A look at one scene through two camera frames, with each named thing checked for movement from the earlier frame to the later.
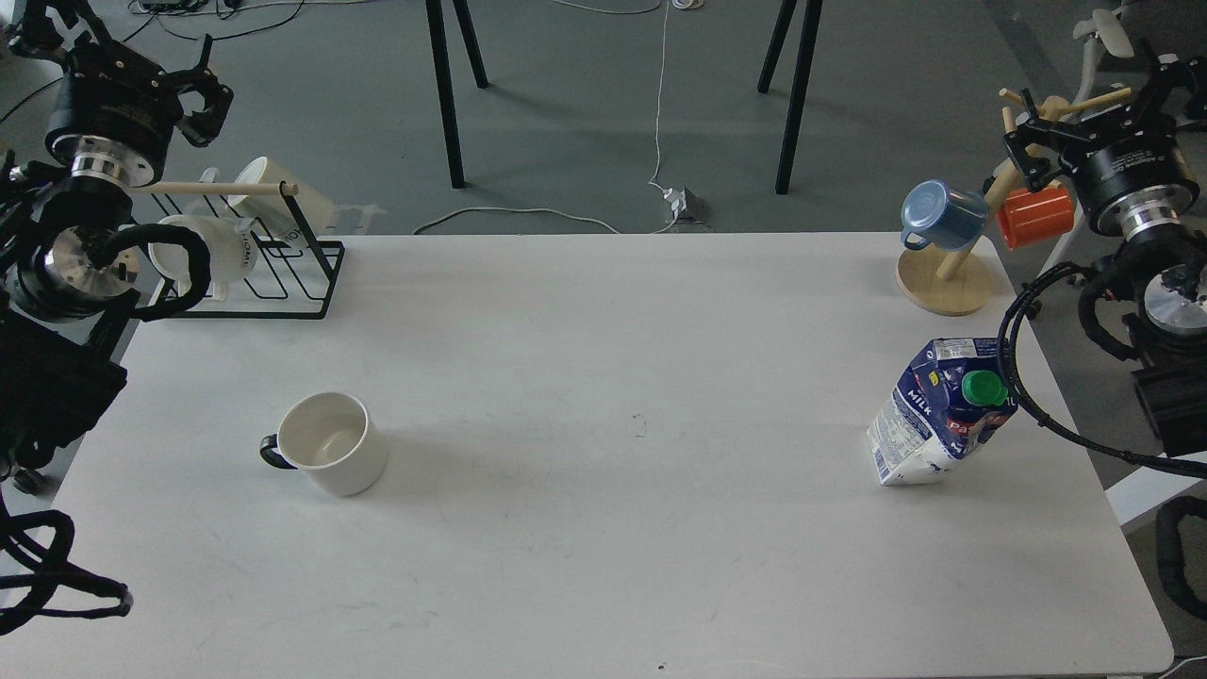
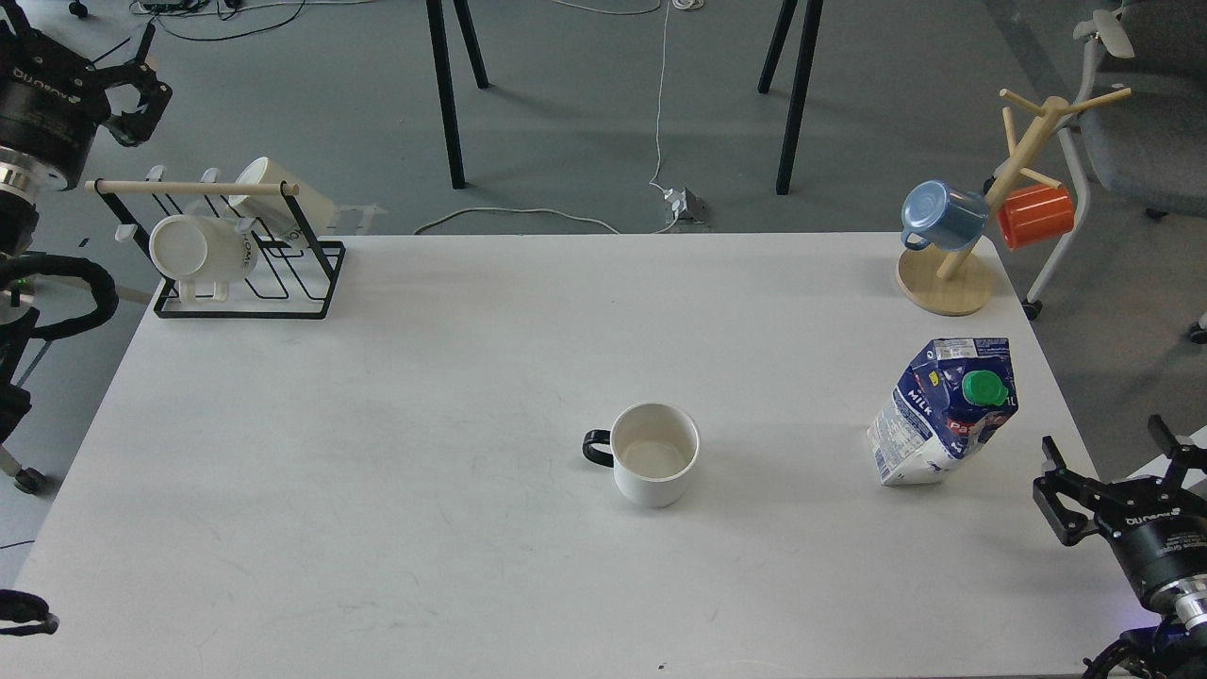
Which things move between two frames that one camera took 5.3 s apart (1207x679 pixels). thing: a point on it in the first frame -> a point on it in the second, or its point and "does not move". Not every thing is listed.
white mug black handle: (330, 437) -> (654, 447)
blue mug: (942, 217) does not move
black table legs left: (438, 44) does not move
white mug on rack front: (233, 253) does not move
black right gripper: (1132, 173) -> (1158, 529)
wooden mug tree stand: (951, 280) does not move
